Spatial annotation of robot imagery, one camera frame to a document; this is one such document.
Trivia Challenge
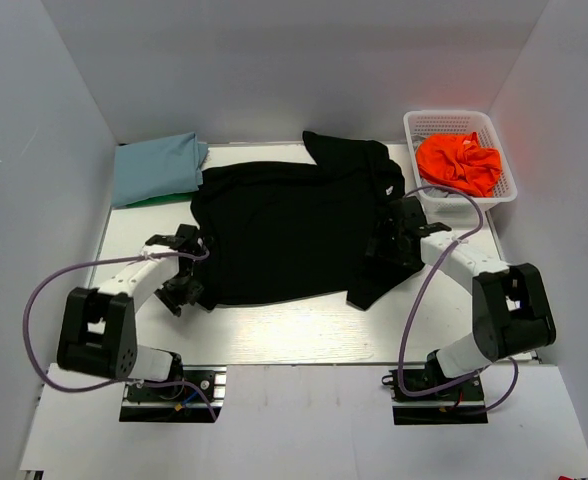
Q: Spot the white plastic basket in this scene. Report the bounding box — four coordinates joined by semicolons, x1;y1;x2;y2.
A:
403;110;518;215

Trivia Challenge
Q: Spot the folded green t-shirt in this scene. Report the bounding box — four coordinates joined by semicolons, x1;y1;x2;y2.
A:
125;192;194;208

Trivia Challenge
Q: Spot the black t-shirt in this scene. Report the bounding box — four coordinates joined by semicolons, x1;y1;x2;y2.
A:
191;131;421;310

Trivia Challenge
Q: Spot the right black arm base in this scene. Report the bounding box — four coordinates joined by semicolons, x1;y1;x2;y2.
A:
381;359;488;426

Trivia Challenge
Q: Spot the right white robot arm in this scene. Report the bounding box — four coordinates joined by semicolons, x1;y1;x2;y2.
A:
367;196;556;399

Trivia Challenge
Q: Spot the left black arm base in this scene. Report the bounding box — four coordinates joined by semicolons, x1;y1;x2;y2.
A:
119;366;227;424

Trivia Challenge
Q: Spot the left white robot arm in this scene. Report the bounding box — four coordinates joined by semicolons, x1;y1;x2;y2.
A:
57;224;209;399

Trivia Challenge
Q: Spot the folded blue-grey t-shirt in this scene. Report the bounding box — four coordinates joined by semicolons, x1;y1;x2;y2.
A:
111;132;209;208

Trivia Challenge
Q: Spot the grey t-shirt in basket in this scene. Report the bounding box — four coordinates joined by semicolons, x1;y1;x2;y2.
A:
421;181;467;198

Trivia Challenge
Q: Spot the crumpled orange t-shirt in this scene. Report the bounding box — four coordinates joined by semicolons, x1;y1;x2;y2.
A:
415;132;503;198

